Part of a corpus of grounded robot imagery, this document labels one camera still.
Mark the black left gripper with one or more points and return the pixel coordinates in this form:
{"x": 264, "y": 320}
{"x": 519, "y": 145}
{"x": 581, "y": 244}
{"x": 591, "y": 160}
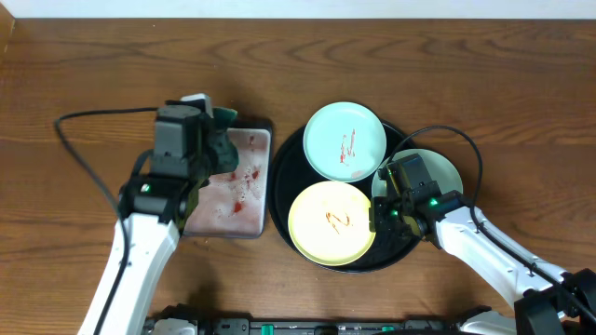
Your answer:
{"x": 216, "y": 146}

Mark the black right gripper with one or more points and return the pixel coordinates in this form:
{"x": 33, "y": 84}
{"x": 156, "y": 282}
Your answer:
{"x": 376, "y": 221}

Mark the pale green plate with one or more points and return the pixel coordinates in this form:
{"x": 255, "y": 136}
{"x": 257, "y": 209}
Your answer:
{"x": 439, "y": 167}

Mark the yellow plate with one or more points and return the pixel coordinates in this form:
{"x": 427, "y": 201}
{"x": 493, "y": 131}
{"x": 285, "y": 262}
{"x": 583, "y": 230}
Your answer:
{"x": 329, "y": 223}

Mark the green scrubbing sponge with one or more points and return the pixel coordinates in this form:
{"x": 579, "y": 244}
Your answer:
{"x": 224, "y": 118}

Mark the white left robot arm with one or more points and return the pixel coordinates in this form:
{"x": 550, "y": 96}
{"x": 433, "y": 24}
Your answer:
{"x": 154, "y": 205}

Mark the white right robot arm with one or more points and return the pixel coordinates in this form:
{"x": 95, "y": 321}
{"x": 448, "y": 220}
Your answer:
{"x": 545, "y": 298}

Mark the black rectangular soapy water tray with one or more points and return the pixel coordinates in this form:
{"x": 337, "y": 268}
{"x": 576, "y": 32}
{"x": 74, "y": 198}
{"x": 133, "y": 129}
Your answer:
{"x": 233, "y": 204}

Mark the black round serving tray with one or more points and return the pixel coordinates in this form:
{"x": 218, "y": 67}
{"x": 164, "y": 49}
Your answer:
{"x": 289, "y": 174}

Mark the light green plate with ketchup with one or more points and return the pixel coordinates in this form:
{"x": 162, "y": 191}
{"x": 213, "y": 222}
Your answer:
{"x": 344, "y": 141}

